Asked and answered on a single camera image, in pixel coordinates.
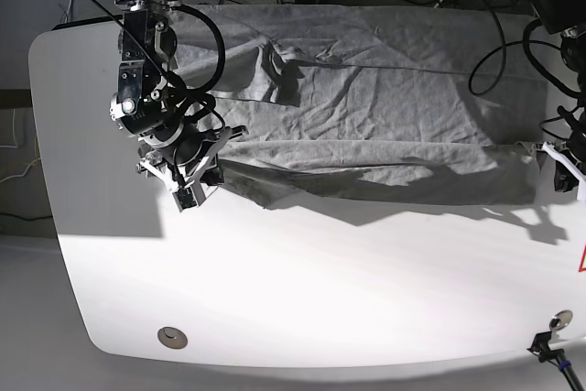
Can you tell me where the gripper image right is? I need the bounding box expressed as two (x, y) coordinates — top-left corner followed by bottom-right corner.
(542, 134), (585, 201)

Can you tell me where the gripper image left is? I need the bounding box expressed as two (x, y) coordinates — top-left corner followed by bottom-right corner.
(136, 125), (247, 192)

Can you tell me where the grey T-shirt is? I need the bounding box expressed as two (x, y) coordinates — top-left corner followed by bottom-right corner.
(168, 4), (550, 209)

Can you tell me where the red warning sticker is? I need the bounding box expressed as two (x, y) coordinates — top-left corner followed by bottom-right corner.
(578, 246), (586, 273)

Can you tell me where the silver disc near right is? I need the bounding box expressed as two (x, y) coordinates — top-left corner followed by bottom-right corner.
(548, 310), (573, 331)

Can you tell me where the silver disc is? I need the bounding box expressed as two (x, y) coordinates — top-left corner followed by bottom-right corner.
(157, 327), (189, 350)
(548, 310), (573, 331)

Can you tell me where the silver disc near left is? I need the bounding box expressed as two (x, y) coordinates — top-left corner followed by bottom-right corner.
(157, 327), (189, 350)

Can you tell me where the black clamp with cable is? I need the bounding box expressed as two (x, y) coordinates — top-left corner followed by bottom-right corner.
(527, 331), (585, 391)

